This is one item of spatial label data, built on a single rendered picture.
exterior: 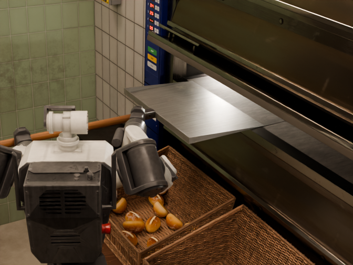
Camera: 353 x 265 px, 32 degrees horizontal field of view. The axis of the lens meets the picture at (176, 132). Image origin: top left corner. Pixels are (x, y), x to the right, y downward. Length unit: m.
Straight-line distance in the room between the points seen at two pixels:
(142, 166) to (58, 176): 0.25
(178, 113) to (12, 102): 1.36
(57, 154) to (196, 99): 1.08
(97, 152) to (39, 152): 0.16
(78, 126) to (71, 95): 2.03
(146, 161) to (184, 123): 0.75
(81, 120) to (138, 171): 0.22
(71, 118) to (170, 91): 1.11
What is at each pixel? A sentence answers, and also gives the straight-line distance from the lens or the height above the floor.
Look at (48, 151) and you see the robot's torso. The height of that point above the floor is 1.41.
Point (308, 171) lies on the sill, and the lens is 2.24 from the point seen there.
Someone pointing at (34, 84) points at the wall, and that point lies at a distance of 3.64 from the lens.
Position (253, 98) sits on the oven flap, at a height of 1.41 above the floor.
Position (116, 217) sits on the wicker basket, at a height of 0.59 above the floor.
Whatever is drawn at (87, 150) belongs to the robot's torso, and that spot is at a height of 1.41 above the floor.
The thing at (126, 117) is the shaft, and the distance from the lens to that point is 2.44.
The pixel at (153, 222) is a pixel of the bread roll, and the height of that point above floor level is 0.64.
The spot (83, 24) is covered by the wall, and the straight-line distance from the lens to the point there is 3.64.
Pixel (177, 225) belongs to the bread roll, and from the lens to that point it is 2.81.
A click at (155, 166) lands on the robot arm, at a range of 1.74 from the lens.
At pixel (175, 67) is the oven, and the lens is 2.91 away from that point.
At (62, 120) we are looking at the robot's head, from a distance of 1.73.
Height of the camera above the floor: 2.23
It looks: 26 degrees down
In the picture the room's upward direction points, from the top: 3 degrees clockwise
